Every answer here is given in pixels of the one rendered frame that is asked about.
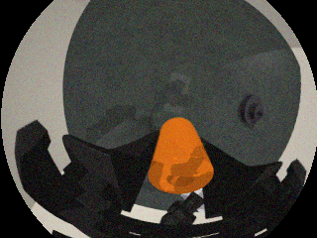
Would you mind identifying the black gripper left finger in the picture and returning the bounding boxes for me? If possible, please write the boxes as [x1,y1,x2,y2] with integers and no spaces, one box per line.
[62,130,159,213]

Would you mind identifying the orange knob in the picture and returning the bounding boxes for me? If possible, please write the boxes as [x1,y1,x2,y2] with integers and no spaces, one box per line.
[148,118,214,194]

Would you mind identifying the dark stepped round pedestal with shaft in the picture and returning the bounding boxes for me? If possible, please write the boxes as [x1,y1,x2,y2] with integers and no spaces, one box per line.
[241,94,265,124]

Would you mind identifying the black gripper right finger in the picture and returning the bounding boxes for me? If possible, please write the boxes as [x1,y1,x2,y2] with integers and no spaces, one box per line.
[199,136,282,219]

